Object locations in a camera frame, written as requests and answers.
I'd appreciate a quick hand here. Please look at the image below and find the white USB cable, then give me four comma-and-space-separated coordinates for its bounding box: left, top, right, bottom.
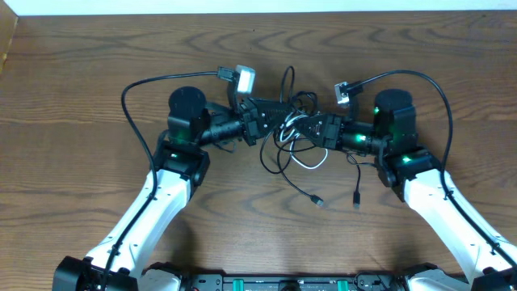
278, 113, 329, 171

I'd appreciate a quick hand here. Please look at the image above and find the black USB cable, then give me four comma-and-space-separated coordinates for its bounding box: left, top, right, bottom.
259, 65, 363, 210

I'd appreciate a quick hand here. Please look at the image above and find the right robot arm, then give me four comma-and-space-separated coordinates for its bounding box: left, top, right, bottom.
293, 89, 516, 290

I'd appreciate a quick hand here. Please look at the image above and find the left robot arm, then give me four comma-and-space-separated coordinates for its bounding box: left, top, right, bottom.
52, 86, 292, 290

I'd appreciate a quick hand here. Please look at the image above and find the left camera cable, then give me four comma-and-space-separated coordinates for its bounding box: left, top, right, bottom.
99, 71, 221, 291

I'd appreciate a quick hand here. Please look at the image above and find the camera cable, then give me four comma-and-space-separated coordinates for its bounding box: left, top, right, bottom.
99, 71, 221, 291
355, 70, 517, 270

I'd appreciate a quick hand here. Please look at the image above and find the right camera cable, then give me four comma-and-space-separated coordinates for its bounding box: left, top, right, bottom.
355, 70, 517, 270

